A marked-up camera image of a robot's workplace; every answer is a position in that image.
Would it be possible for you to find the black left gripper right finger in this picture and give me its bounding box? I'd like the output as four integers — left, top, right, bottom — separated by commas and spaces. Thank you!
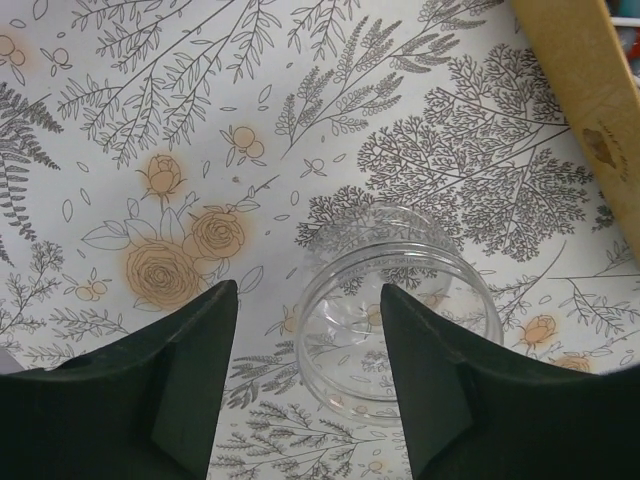
397, 315, 639, 479

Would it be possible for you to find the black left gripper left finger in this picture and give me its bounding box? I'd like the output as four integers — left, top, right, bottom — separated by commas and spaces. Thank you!
1, 280, 238, 479

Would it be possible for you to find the clear plastic jar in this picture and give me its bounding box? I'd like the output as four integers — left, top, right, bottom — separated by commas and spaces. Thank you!
295, 202, 503, 426

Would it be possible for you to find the floral table mat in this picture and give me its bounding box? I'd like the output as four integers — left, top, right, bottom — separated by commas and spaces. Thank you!
1, 1, 639, 479

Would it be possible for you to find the gold tin with lollipops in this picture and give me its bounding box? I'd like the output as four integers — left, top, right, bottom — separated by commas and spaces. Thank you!
511, 0, 639, 253

